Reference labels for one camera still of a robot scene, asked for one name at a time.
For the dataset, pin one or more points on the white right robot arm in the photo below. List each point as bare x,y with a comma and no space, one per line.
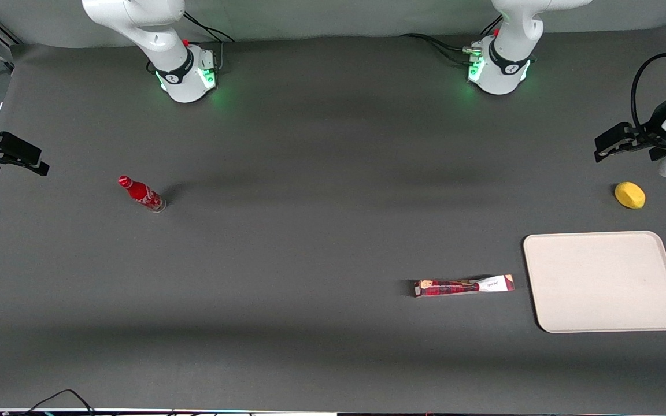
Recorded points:
148,34

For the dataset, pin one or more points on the yellow lemon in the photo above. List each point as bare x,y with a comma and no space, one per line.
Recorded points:
629,194

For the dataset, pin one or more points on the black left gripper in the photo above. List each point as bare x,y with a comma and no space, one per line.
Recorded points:
661,117

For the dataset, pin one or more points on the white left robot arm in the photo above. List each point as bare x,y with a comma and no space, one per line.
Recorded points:
509,52

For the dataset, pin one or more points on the red tartan cookie box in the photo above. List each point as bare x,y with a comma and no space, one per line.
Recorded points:
463,285

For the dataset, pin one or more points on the beige plastic tray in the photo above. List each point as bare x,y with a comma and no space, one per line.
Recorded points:
602,280

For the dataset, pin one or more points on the red soda bottle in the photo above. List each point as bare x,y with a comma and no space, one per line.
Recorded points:
142,195

